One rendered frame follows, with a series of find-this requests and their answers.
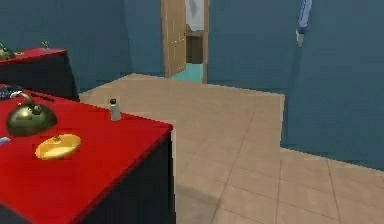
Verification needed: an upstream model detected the brown wooden cupboard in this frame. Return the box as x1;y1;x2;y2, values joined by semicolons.
185;24;204;65

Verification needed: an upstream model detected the grey salt shaker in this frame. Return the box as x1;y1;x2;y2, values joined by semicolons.
109;98;123;122

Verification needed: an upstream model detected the wooden room door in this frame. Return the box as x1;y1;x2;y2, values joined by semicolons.
160;0;188;79

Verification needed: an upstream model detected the red topped black counter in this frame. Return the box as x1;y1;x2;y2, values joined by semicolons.
0;84;177;224

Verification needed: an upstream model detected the yellow bowl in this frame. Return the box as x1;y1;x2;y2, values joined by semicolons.
34;133;82;161

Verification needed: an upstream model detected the red topped black cabinet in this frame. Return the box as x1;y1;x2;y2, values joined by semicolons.
0;47;80;102

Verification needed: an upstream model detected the dark blue flat object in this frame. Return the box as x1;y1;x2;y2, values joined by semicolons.
0;85;24;100

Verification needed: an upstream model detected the green brass kettle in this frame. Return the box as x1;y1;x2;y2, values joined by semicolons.
0;42;16;61

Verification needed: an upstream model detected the blue and white wall hanging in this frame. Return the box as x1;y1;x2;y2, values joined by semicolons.
295;0;314;48

